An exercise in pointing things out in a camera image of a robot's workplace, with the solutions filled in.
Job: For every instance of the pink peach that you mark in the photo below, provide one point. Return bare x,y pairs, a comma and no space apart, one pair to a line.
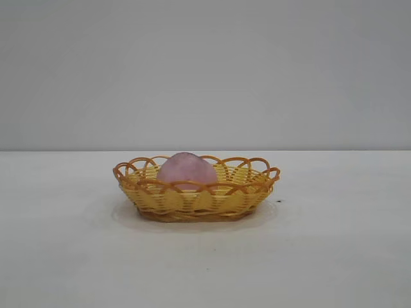
186,170

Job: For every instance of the yellow woven wicker basket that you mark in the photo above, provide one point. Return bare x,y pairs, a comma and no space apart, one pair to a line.
196,203

